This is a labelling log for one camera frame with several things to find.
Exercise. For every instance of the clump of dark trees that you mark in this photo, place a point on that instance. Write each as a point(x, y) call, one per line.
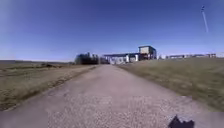
point(86, 59)

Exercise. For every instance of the grey gravel path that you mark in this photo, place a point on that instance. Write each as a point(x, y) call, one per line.
point(106, 100)

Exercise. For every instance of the building with raised tower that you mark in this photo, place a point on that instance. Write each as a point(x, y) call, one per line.
point(146, 52)

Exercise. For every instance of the grass strip between paths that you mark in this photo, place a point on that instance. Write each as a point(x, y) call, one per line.
point(186, 78)

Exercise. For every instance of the long low building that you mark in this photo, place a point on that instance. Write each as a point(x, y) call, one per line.
point(191, 56)

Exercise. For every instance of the dry grass field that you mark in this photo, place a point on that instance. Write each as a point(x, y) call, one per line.
point(30, 81)

